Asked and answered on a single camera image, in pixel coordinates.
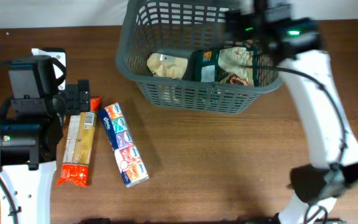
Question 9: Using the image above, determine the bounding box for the orange spaghetti packet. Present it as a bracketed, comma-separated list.
[57, 96, 102, 187]

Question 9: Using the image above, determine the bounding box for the green Nescafe coffee bag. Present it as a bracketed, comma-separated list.
[191, 47, 257, 86]

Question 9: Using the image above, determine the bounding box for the beige paper pouch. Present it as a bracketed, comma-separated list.
[147, 53, 188, 79]

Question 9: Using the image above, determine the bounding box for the Kleenex tissue multipack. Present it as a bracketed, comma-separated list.
[97, 103, 149, 187]

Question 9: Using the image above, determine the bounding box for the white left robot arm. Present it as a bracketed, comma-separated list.
[0, 55, 90, 223]

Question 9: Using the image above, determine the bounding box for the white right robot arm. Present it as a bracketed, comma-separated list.
[225, 1, 358, 223]

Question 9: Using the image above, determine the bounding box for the grey plastic basket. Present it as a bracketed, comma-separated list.
[116, 0, 283, 114]

